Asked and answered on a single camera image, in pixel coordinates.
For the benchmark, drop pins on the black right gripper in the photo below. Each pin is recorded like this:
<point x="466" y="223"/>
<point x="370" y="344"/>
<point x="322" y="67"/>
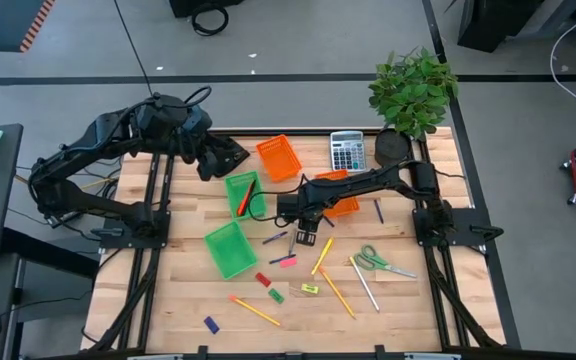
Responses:
<point x="293" y="207"/>

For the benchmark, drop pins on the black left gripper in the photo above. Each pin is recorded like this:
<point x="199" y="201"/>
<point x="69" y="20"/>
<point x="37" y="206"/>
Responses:
<point x="195" y="142"/>

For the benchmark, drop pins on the grey crayon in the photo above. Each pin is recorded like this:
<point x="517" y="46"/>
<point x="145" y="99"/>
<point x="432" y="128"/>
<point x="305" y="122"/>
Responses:
<point x="293" y="243"/>

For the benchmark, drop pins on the yellow pen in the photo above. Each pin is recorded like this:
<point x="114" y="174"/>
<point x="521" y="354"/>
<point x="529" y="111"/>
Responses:
<point x="322" y="256"/>

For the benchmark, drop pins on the purple crayon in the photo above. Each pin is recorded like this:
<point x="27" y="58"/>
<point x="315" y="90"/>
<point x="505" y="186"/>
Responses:
<point x="274" y="238"/>
<point x="329" y="221"/>
<point x="378" y="211"/>

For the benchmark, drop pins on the pink eraser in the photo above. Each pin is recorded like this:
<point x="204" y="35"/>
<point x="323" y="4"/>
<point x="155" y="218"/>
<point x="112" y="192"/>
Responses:
<point x="288" y="262"/>

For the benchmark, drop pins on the blue crayon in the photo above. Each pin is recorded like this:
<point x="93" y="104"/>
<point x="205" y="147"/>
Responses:
<point x="280" y="259"/>

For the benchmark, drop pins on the yellow sharpener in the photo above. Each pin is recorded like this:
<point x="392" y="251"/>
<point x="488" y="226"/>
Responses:
<point x="310" y="288"/>

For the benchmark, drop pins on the orange plastic basket bin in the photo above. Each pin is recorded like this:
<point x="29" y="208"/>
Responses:
<point x="348" y="207"/>
<point x="278" y="159"/>

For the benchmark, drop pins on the red eraser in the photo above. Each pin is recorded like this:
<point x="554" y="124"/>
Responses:
<point x="263" y="279"/>

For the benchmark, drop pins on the green eraser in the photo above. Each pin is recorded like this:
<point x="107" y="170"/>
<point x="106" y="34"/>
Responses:
<point x="276" y="295"/>

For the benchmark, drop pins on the white pen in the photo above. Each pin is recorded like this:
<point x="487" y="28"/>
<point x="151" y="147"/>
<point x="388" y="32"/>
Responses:
<point x="364" y="284"/>

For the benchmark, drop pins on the yellow pencil orange end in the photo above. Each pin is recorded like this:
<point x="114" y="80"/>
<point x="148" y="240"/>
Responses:
<point x="255" y="310"/>

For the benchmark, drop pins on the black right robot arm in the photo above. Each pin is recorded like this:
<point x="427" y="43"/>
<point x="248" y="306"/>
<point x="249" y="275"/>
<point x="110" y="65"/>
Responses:
<point x="363" y="182"/>

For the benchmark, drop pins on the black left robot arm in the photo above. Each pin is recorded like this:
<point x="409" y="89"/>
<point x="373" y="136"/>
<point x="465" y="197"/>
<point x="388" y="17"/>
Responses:
<point x="93" y="137"/>

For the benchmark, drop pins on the green plastic basket bin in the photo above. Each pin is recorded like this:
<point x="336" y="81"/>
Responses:
<point x="230" y="252"/>
<point x="235" y="192"/>

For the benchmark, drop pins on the grey desk calculator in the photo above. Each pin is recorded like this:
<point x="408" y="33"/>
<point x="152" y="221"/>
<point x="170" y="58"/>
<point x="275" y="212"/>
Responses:
<point x="348" y="155"/>

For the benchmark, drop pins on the blue eraser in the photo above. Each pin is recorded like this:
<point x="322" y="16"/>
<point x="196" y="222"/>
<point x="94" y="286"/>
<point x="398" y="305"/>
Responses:
<point x="211" y="325"/>

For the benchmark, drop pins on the black equipment case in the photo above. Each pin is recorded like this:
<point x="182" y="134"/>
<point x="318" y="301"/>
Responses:
<point x="188" y="6"/>

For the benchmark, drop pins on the green potted plant black pot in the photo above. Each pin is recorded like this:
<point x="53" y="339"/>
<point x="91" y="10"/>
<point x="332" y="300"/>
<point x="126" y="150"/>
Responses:
<point x="413" y="92"/>

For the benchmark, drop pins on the orange black striped mat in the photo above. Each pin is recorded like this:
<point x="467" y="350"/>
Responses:
<point x="3" y="25"/>

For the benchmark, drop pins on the black floor cabinet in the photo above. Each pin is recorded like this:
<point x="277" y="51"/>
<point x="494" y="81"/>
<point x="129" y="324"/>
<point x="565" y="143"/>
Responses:
<point x="493" y="22"/>

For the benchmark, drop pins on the black frame clamp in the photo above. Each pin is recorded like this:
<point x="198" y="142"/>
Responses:
<point x="379" y="352"/>
<point x="202" y="352"/>

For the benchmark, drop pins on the silver frame bracket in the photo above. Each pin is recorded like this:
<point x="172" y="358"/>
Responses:
<point x="433" y="357"/>
<point x="155" y="357"/>

